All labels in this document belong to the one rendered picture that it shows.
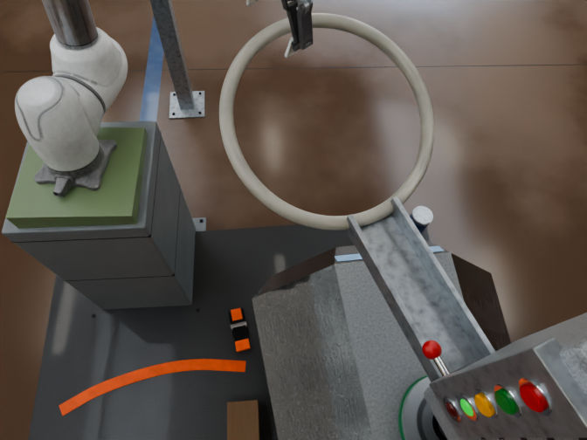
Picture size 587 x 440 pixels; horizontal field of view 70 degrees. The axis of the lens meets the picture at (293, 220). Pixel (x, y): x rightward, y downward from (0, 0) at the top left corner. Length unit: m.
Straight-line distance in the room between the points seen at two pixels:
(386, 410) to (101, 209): 0.91
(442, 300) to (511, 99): 2.24
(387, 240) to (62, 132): 0.83
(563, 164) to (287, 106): 1.62
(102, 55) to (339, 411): 1.09
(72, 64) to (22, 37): 2.10
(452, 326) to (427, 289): 0.08
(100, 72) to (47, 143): 0.24
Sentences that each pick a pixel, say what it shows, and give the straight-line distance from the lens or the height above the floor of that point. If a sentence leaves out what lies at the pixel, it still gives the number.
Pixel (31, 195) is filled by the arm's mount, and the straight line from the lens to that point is 1.37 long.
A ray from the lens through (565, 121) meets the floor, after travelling 3.07.
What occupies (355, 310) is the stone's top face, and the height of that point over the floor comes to 0.82.
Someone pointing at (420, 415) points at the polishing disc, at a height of 0.88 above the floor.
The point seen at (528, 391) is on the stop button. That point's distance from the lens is 0.48.
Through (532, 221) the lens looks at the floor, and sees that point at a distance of 2.53.
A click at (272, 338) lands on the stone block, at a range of 1.28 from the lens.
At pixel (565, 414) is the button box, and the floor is 1.50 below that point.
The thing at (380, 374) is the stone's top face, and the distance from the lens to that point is 1.11.
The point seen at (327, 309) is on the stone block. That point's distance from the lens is 1.15.
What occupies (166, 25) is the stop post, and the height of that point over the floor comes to 0.57.
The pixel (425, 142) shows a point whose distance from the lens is 1.01.
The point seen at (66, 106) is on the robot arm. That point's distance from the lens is 1.19.
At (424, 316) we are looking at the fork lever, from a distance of 0.89.
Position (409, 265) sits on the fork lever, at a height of 1.08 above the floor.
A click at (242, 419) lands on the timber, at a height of 0.13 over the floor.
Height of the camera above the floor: 1.89
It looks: 62 degrees down
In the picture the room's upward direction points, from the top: 6 degrees clockwise
